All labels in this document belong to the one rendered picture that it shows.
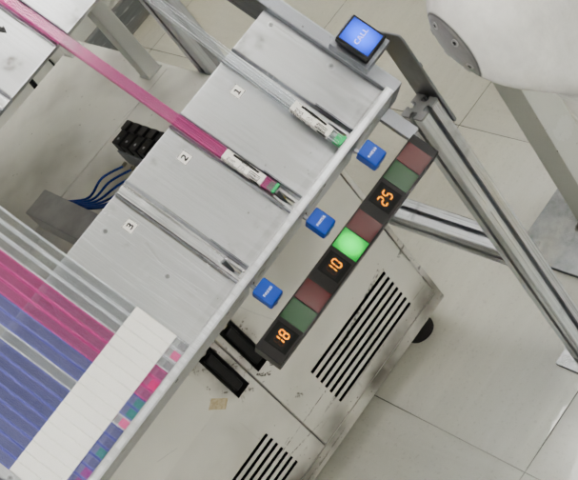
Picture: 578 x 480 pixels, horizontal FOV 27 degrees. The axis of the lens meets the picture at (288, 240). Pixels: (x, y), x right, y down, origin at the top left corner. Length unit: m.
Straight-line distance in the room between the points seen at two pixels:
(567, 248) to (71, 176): 0.88
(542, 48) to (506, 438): 1.20
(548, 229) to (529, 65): 1.33
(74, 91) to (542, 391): 0.98
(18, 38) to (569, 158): 0.95
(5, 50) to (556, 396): 1.06
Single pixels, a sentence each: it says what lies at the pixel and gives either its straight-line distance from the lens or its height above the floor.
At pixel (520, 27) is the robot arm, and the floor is 1.08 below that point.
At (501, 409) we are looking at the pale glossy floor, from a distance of 2.08.
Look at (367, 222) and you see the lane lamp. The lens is 1.49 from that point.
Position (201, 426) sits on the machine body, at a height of 0.35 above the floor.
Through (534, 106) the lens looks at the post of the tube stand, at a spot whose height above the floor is 0.35.
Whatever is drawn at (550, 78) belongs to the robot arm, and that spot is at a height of 1.02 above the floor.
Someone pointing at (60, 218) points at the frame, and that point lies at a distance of 1.89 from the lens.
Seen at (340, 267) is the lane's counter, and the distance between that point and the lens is 1.47.
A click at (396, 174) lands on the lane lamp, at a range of 1.51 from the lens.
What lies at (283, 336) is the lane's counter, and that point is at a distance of 1.45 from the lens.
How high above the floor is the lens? 1.64
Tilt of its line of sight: 39 degrees down
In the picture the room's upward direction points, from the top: 42 degrees counter-clockwise
